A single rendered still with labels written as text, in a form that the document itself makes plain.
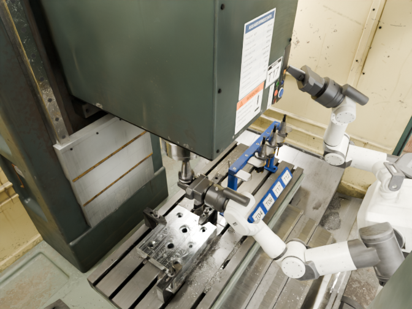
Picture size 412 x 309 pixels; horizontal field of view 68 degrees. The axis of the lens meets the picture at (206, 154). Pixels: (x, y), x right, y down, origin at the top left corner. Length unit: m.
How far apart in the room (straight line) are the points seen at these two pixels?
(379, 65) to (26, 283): 2.12
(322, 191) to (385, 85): 0.69
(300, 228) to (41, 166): 1.34
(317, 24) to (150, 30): 1.16
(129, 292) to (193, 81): 0.97
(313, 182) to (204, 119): 1.36
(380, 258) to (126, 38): 0.96
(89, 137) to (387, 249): 1.14
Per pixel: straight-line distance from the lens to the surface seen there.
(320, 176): 2.07
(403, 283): 0.45
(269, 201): 1.65
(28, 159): 1.31
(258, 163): 1.43
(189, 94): 0.77
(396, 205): 1.24
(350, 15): 1.74
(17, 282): 2.04
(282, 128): 1.60
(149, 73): 0.84
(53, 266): 2.00
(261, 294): 1.59
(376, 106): 1.86
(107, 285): 1.47
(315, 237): 1.87
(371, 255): 1.11
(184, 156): 1.02
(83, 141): 1.35
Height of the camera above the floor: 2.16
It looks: 40 degrees down
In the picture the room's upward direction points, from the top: straight up
